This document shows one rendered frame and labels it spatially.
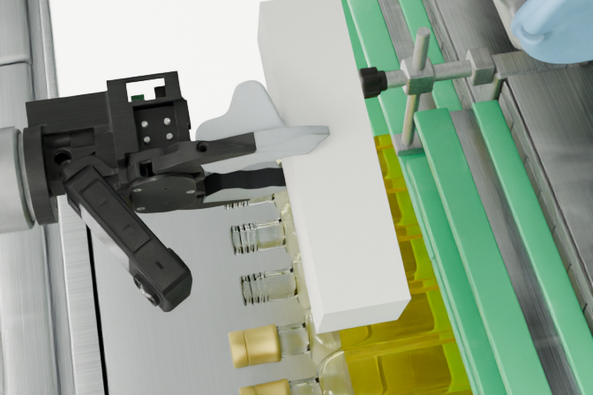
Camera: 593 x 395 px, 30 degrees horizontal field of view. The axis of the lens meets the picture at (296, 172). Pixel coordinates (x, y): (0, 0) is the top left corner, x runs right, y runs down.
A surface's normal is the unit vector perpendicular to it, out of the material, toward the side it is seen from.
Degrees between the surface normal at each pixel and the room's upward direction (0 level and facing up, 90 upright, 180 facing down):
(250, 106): 77
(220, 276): 90
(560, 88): 90
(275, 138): 97
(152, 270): 94
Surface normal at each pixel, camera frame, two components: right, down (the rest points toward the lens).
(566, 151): 0.01, -0.58
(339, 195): 0.07, -0.36
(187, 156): -0.22, -0.29
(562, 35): 0.29, 0.87
